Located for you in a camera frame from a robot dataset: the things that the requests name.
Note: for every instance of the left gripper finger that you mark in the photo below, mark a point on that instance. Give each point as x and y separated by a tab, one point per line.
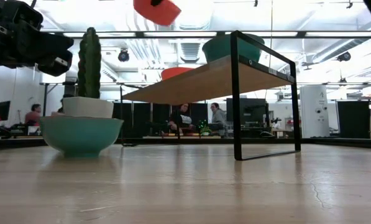
45	39
48	53

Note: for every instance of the orange mini bowl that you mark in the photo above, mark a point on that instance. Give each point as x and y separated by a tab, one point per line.
172	73
160	15

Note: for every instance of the teal patterned mini bowl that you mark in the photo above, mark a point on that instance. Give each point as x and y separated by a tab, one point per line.
219	46
79	137

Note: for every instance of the green cactus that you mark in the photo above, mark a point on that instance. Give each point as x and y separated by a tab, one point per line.
90	62

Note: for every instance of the black ceiling spotlight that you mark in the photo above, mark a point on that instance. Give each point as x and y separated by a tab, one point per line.
344	56
123	56

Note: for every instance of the black computer monitor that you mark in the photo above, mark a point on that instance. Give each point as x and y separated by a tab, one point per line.
247	112
2	110

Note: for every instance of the person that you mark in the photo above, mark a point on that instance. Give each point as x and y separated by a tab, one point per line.
218	119
33	116
181	119

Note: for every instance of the black partition panel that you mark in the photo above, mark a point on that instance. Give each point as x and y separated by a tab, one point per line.
353	119
141	118

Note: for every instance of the small green plant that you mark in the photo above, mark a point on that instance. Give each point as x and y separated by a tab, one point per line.
204	128

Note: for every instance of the tall white cabinet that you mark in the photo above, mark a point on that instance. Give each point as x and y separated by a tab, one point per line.
315	105

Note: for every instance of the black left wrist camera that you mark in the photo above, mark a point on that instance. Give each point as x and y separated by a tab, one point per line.
30	17

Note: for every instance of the wooden shelf riser black frame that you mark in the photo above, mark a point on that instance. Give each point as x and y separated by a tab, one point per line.
204	84

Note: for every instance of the black metal rig frame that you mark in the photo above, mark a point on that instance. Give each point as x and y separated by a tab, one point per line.
328	141

